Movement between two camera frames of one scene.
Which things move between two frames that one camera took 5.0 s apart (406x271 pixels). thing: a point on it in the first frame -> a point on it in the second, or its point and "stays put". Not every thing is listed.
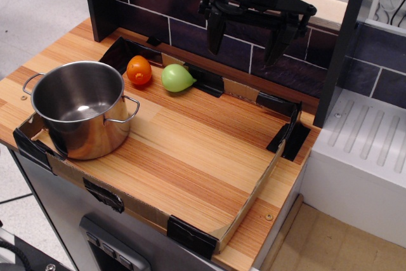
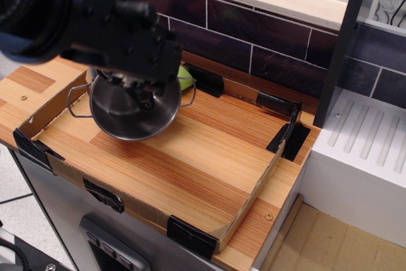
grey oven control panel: (109, 248) stays put
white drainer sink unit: (356, 172) stays put
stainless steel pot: (73, 101) -> (117, 113)
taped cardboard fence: (30, 136) stays put
